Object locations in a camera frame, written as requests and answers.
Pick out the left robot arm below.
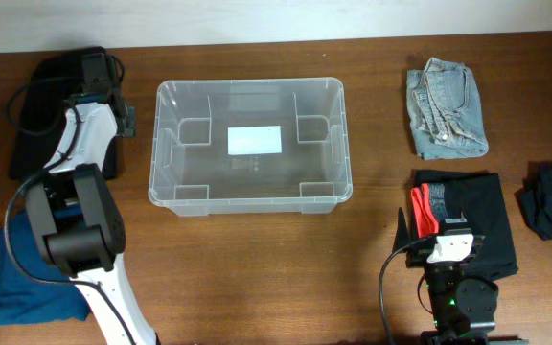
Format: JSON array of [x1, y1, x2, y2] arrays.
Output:
[[20, 53, 160, 344]]

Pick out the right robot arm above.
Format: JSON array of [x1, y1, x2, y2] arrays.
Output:
[[381, 209, 529, 345]]

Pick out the clear plastic storage container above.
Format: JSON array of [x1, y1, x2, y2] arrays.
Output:
[[148, 77, 353, 217]]

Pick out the white label in container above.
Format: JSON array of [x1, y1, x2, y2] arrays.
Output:
[[227, 126, 282, 155]]

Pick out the black garment with red waistband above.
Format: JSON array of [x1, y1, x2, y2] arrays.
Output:
[[411, 170, 518, 281]]

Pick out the light blue folded jeans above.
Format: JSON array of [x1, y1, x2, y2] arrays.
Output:
[[406, 57, 489, 160]]

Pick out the blue folded garment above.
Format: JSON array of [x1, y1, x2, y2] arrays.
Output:
[[0, 212, 90, 326]]

